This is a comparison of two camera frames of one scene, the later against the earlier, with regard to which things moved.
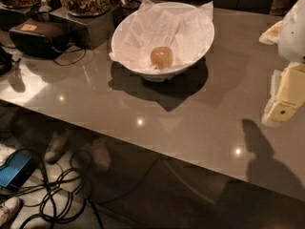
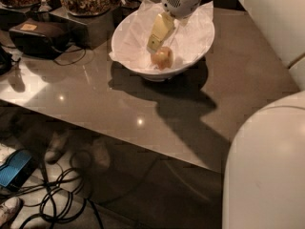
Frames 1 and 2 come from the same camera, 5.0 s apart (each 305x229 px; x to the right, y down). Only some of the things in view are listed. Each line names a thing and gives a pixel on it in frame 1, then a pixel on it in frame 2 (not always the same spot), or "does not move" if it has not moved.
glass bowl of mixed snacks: (88, 0) does not move
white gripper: (293, 35) -> (181, 3)
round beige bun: (161, 57) does not move
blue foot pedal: (17, 169) does not move
